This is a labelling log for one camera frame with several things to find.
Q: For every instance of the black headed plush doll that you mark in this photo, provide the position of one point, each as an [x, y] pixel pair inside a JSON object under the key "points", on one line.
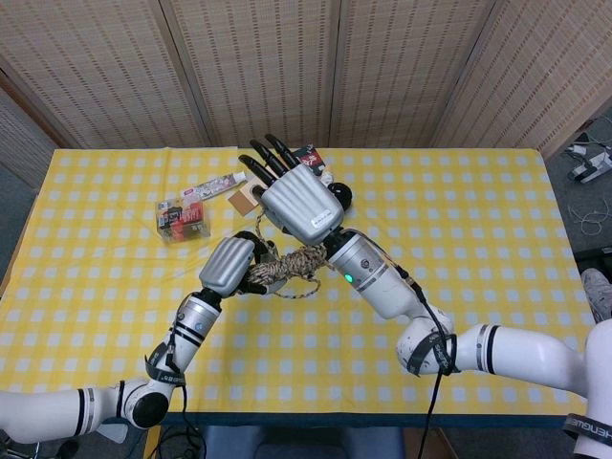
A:
{"points": [[342, 191]]}

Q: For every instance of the black box on floor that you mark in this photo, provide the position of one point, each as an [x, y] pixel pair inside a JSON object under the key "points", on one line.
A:
{"points": [[593, 255]]}

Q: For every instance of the blue padded chair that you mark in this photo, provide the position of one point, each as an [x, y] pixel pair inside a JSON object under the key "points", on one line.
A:
{"points": [[301, 442]]}

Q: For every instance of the brown cardboard card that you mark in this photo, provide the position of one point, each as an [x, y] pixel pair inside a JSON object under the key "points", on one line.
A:
{"points": [[241, 200]]}

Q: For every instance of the clear box with red items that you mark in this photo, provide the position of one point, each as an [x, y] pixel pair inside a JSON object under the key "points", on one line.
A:
{"points": [[184, 219]]}

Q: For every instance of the grey speckled shoe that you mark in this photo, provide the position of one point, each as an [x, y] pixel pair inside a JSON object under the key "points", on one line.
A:
{"points": [[597, 291]]}

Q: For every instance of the yellow white checkered tablecloth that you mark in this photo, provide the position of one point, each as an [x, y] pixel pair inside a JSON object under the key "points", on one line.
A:
{"points": [[430, 287]]}

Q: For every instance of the white plastic floor scrap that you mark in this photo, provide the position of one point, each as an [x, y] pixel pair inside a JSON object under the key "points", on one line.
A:
{"points": [[115, 432]]}

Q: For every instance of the yellow floor strip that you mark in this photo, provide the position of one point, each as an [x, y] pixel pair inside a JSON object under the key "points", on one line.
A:
{"points": [[152, 442]]}

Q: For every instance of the dark red printed packet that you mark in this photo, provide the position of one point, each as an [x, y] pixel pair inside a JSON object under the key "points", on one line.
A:
{"points": [[311, 157]]}

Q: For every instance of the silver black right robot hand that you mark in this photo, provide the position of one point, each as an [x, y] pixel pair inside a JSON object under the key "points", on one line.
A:
{"points": [[303, 205]]}

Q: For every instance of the bamboo folding screen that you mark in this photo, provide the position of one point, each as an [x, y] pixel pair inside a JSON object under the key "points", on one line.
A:
{"points": [[287, 72]]}

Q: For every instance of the grey device on floor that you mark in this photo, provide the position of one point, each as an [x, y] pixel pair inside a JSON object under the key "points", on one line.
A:
{"points": [[590, 167]]}

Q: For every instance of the white printed tube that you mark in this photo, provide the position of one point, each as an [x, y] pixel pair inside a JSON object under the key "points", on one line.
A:
{"points": [[212, 184]]}

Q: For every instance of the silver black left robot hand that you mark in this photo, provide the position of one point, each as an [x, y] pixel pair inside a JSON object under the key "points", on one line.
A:
{"points": [[227, 263]]}

